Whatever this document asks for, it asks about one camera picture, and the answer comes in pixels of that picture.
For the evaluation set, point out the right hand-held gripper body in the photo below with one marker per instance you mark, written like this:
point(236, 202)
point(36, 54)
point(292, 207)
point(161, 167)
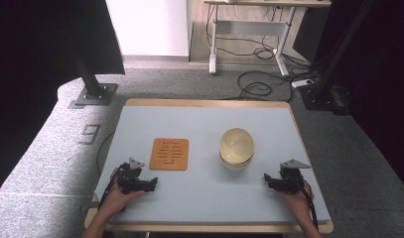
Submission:
point(290, 180)

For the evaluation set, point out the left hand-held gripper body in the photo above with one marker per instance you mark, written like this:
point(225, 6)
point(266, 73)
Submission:
point(130, 180)

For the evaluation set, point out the cream ceramic bowl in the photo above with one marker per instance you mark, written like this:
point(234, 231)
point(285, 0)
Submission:
point(236, 166)
point(236, 145)

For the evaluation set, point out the person's right hand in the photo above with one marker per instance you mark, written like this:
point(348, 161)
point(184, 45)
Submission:
point(300, 203)

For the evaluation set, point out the person's left hand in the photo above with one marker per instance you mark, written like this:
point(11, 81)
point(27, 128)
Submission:
point(115, 201)

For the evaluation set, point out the square wooden trivet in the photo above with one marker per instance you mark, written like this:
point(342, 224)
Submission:
point(169, 154)

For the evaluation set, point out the wooden table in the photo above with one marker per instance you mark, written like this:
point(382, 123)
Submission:
point(206, 102)

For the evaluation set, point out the white power strip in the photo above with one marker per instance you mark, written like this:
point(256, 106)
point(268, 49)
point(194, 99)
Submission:
point(302, 83)

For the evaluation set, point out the black metal stand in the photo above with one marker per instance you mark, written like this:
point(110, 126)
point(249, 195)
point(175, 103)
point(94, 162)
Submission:
point(90, 82)
point(325, 82)

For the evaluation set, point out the black curtain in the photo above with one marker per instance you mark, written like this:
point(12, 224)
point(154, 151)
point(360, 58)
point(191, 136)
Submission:
point(40, 49)
point(381, 66)

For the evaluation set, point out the white-legged wooden desk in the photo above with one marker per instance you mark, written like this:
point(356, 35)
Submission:
point(249, 28)

